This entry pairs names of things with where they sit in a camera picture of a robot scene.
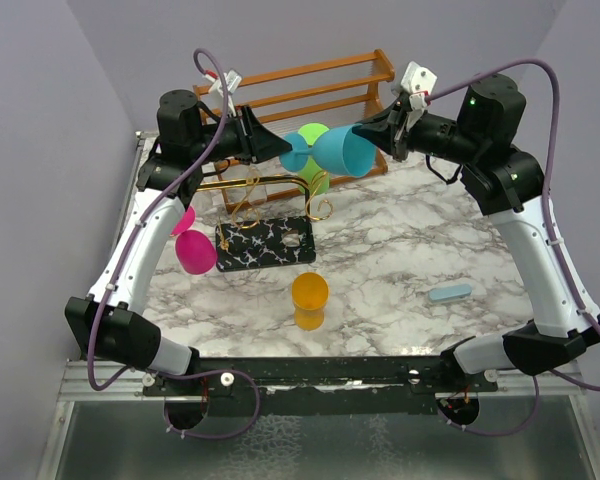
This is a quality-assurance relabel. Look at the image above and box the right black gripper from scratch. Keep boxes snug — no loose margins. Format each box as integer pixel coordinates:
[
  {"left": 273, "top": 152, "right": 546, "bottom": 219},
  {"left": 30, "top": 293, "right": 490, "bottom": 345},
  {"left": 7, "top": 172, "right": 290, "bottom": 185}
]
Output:
[{"left": 353, "top": 98, "right": 482, "bottom": 165}]

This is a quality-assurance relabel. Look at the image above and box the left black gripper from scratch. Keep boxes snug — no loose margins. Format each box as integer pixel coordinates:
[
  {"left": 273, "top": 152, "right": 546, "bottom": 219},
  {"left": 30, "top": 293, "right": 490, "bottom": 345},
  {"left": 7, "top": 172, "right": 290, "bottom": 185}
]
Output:
[{"left": 191, "top": 104, "right": 293, "bottom": 165}]

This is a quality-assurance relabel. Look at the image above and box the blue plastic wine glass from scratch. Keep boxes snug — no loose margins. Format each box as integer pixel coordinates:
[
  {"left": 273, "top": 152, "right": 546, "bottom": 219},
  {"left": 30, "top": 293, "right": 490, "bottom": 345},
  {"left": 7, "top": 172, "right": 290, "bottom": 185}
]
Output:
[{"left": 279, "top": 123, "right": 376, "bottom": 178}]

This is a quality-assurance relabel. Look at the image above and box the green plastic wine glass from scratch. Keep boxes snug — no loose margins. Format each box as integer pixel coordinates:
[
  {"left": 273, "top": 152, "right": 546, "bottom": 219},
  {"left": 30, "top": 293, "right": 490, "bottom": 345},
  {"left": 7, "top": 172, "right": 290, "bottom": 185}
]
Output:
[{"left": 298, "top": 123, "right": 330, "bottom": 195}]

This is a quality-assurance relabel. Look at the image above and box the pink plastic wine glass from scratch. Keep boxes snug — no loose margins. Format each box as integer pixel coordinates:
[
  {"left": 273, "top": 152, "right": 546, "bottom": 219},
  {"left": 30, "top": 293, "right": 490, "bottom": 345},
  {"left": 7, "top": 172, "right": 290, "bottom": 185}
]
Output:
[{"left": 171, "top": 207, "right": 217, "bottom": 275}]

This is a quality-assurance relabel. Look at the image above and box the yellow plastic wine glass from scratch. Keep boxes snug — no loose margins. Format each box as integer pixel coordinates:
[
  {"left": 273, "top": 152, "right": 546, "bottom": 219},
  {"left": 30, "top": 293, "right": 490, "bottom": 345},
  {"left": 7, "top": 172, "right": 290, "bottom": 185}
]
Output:
[{"left": 291, "top": 272, "right": 329, "bottom": 331}]

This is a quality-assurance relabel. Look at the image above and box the clear short wine glass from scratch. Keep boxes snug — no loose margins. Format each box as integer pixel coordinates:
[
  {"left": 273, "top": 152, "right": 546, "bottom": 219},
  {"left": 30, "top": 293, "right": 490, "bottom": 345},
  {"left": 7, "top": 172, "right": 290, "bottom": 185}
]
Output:
[{"left": 245, "top": 166, "right": 268, "bottom": 205}]

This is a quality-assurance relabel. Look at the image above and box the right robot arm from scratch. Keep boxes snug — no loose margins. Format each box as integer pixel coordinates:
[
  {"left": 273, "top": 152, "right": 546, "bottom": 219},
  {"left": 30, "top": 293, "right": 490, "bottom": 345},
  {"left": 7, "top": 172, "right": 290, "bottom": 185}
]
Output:
[{"left": 353, "top": 73, "right": 600, "bottom": 391}]

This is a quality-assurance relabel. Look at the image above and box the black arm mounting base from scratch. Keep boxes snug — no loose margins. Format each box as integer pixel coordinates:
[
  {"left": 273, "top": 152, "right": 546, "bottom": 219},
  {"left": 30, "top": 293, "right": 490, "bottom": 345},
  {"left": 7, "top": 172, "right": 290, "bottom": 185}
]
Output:
[{"left": 143, "top": 355, "right": 497, "bottom": 417}]

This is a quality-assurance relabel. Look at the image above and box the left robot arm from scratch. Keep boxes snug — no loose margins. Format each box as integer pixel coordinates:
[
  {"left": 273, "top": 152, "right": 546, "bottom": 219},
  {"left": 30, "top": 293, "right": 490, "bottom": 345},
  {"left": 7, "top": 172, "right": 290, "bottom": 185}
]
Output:
[{"left": 65, "top": 90, "right": 292, "bottom": 395}]

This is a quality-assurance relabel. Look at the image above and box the orange wooden shelf rack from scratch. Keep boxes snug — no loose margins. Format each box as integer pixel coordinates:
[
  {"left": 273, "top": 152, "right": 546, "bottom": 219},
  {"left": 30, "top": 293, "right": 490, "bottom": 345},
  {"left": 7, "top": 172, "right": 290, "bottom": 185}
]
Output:
[{"left": 192, "top": 48, "right": 397, "bottom": 213}]

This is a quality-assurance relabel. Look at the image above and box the gold wine glass rack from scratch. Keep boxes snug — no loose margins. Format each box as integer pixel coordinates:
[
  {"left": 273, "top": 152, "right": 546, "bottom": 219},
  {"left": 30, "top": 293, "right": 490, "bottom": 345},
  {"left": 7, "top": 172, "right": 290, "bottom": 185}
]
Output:
[{"left": 199, "top": 171, "right": 333, "bottom": 273}]

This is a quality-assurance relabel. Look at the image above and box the light blue small block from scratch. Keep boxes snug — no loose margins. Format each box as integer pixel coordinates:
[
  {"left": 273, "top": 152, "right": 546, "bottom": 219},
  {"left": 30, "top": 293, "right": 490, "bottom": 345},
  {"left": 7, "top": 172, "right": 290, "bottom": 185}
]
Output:
[{"left": 428, "top": 284, "right": 473, "bottom": 304}]

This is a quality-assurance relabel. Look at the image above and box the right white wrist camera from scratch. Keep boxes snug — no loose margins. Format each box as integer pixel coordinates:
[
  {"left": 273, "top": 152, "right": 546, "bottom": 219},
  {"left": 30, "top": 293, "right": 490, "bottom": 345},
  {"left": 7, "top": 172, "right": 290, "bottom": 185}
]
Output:
[{"left": 391, "top": 61, "right": 438, "bottom": 126}]

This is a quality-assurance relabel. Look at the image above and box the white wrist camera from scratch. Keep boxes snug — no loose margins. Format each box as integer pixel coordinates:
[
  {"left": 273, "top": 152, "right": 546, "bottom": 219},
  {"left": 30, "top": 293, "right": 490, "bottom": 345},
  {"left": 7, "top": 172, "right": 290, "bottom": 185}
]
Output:
[
  {"left": 391, "top": 61, "right": 438, "bottom": 126},
  {"left": 204, "top": 69, "right": 243, "bottom": 117}
]

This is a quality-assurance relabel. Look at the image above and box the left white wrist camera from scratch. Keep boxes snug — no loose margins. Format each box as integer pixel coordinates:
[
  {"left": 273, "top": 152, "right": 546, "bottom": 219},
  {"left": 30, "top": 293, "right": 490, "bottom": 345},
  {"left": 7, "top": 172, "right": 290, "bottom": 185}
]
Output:
[{"left": 204, "top": 69, "right": 243, "bottom": 117}]

